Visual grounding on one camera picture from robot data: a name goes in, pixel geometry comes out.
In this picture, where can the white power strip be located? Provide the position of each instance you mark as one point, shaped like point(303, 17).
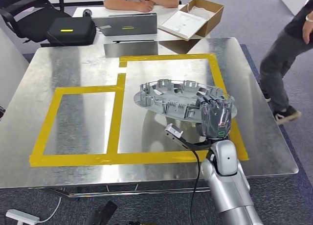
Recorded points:
point(22, 217)

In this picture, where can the brown cardboard box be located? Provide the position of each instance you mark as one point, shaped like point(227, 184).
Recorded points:
point(213, 19)

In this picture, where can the black computer mouse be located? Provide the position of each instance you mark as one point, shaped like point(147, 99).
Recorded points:
point(87, 13)

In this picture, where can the person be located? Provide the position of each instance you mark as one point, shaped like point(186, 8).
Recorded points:
point(122, 3)
point(276, 64)

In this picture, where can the white desk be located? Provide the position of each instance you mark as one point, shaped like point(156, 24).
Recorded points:
point(78, 13)

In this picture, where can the black office chair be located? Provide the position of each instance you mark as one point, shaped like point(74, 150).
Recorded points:
point(32, 26)

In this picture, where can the silver plastic wheel cover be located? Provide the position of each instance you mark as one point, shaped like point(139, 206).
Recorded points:
point(171, 102)

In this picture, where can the steel workbench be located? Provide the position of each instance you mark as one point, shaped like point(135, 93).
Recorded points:
point(73, 119)

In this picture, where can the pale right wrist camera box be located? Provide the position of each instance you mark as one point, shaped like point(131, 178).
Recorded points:
point(173, 131)

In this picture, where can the white board panel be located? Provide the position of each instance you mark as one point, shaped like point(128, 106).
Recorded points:
point(298, 0)
point(10, 71)

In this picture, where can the black case with yellow stripe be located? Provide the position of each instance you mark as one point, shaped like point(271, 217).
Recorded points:
point(73, 35)

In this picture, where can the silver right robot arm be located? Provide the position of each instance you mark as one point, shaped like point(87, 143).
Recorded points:
point(229, 191)

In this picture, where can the grey laptop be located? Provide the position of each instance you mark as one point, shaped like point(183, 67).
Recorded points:
point(124, 24)

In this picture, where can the white flat sheet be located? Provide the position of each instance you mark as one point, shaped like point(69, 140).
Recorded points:
point(183, 24)

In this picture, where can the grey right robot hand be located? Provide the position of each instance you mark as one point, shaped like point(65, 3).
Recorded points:
point(215, 119)

